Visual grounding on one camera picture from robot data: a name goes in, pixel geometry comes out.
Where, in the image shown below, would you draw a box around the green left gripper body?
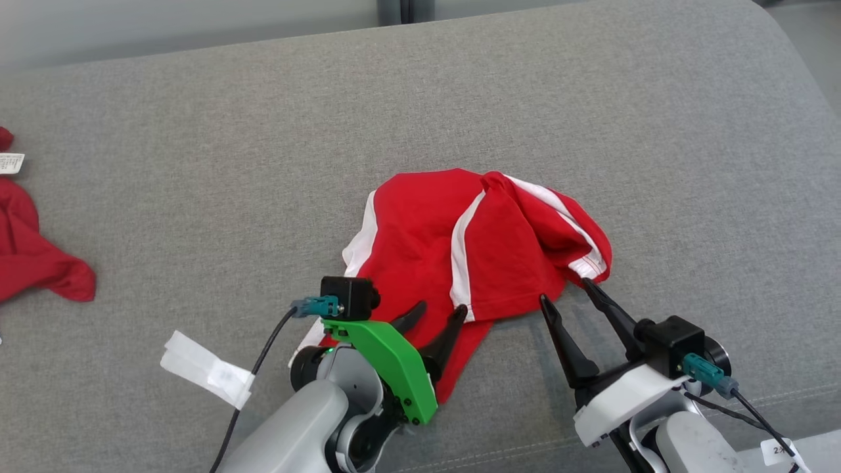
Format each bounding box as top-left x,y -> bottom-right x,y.
321,319 -> 439,426

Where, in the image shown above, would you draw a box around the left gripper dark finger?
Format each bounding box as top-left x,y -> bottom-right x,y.
419,304 -> 469,385
391,301 -> 428,336

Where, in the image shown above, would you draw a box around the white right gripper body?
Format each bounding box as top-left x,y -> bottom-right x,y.
573,361 -> 691,449

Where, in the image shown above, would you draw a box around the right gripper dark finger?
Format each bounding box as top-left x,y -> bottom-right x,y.
582,278 -> 651,363
539,294 -> 601,390

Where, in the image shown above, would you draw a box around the red shorts with white stripes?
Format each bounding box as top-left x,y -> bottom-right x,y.
288,169 -> 613,405

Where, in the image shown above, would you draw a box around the red shirt with white collar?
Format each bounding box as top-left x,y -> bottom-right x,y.
0,126 -> 97,304

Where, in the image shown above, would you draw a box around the white tape label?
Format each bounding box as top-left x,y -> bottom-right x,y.
160,330 -> 255,411

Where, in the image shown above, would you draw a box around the grey fabric sofa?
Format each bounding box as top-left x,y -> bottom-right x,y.
0,0 -> 841,473

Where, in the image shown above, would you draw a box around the black left cable teal plug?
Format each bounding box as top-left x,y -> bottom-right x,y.
209,296 -> 340,473

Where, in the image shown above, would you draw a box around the small white cable tag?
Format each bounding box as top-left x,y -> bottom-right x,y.
761,438 -> 812,470

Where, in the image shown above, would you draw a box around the grey metal frame post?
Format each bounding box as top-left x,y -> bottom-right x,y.
376,0 -> 436,26

